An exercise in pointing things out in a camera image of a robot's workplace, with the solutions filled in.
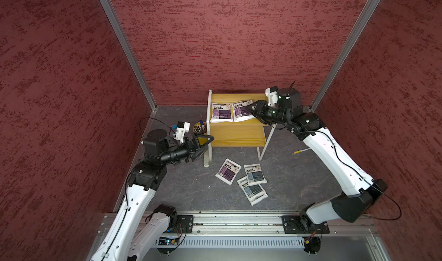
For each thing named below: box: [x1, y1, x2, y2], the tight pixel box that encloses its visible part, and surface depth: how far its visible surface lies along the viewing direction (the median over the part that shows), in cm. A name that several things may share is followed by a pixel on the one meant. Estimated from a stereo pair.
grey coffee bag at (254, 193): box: [237, 175, 269, 206], surface depth 83 cm
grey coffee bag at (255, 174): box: [243, 163, 268, 184], surface depth 89 cm
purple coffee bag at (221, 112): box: [210, 102, 234, 124], surface depth 73 cm
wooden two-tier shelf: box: [206, 89, 277, 161], surface depth 77 cm
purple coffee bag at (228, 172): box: [215, 158, 242, 186], surface depth 91 cm
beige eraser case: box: [203, 150, 210, 168], surface depth 93 cm
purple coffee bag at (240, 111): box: [231, 99, 256, 123], surface depth 73 cm
